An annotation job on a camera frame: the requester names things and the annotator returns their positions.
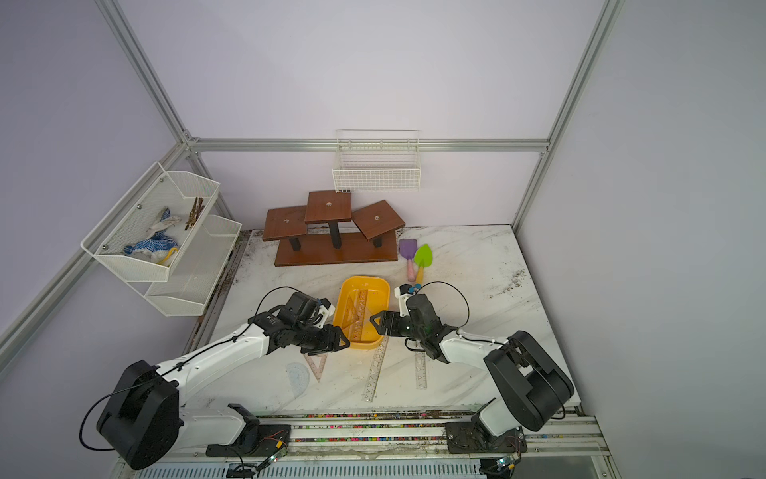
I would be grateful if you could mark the blue white cloth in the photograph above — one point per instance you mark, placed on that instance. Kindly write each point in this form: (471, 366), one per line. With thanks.
(157, 241)

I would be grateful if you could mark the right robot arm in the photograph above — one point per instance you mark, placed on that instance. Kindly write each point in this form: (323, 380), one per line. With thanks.
(531, 388)

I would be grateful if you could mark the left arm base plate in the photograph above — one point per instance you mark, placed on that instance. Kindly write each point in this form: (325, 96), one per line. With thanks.
(262, 440)

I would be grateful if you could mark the brown wooden tiered stand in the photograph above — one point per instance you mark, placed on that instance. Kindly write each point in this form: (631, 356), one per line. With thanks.
(326, 230)

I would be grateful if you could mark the white mesh bin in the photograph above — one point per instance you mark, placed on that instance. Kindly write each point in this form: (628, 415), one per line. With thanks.
(191, 284)
(128, 222)

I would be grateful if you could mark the brown clothespins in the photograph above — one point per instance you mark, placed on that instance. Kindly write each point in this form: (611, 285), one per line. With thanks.
(196, 210)

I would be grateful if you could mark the short clear stencil ruler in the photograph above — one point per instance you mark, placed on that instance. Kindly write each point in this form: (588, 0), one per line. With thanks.
(421, 370)

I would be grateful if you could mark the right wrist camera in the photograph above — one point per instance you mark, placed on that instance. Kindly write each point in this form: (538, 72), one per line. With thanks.
(402, 294)

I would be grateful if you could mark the yellow plastic storage box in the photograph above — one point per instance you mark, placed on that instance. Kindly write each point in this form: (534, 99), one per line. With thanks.
(379, 292)

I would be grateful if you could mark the blue clear protractor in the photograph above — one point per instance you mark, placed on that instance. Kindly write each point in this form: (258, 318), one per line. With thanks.
(298, 378)

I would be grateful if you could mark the lower white mesh bin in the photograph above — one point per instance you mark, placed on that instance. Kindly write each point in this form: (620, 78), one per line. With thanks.
(191, 284)

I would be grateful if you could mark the small pink set square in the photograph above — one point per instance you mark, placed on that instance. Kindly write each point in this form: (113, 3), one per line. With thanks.
(316, 364)

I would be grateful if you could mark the purple toy shovel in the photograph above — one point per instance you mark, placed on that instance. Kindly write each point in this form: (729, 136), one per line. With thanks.
(408, 249)

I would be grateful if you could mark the long pink stencil ruler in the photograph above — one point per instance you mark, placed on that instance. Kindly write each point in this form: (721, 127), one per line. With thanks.
(358, 316)

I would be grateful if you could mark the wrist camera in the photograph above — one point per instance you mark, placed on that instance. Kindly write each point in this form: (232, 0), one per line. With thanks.
(402, 294)
(325, 311)

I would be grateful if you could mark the upper white mesh bin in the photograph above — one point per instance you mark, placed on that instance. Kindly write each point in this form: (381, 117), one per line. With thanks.
(128, 222)

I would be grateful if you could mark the yellow item in bin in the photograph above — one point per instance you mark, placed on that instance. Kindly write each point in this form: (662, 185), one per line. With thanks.
(170, 254)

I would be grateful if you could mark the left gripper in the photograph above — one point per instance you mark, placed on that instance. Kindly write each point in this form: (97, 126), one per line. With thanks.
(330, 341)

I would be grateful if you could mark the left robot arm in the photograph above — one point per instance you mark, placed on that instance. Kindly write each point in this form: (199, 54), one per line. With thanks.
(147, 416)

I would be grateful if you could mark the long clear stencil ruler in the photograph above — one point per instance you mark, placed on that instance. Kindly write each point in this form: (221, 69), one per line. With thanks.
(375, 370)

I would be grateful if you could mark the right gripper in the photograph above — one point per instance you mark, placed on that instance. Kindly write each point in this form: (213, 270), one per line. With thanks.
(388, 316)

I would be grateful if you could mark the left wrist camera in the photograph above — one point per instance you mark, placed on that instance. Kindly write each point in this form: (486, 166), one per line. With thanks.
(325, 311)

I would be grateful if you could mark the green toy trowel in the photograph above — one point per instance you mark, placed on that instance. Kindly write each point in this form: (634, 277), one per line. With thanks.
(423, 259)

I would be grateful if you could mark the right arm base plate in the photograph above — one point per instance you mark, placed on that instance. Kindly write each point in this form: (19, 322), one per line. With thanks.
(468, 437)

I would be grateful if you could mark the white wire wall basket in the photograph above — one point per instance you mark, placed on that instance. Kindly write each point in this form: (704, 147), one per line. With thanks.
(377, 161)

